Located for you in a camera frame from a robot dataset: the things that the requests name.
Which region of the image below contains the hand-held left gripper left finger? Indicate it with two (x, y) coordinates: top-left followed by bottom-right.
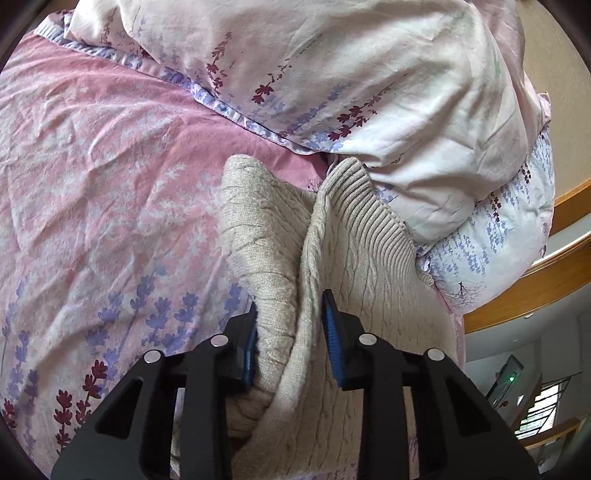
(51, 302), (260, 480)

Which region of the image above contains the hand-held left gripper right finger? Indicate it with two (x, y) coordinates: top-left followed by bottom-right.
(321, 289), (539, 480)

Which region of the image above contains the beige cable knit sweater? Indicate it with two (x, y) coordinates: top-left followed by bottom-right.
(170, 154), (463, 480)

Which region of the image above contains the grey device with green light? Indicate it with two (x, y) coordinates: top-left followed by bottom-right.
(485, 354), (526, 409)

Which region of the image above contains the tree print floral pillow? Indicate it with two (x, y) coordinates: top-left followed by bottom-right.
(414, 124), (557, 317)

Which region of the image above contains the metal barred window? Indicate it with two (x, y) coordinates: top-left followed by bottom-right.
(514, 382), (568, 440)

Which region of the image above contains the pink floral bed sheet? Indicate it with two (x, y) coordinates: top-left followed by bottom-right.
(0, 28), (468, 480)

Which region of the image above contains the pale pink floral pillow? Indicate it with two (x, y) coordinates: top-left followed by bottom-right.
(62, 0), (553, 246)

